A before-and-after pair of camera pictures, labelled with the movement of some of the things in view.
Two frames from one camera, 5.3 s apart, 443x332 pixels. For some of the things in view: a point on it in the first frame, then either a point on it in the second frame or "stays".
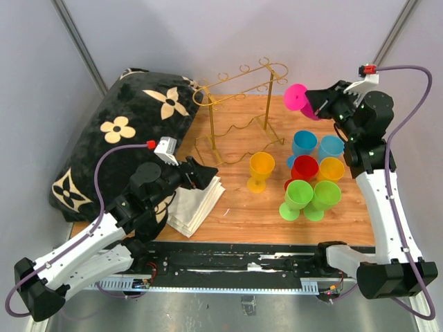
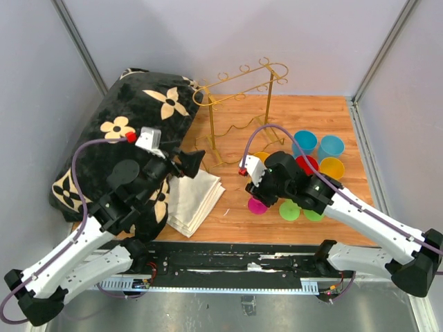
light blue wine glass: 330,146 stays
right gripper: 321,100 → 259,194
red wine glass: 305,168 stays
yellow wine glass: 331,169 stays
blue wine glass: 304,143 stays
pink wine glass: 295,99 → 257,207
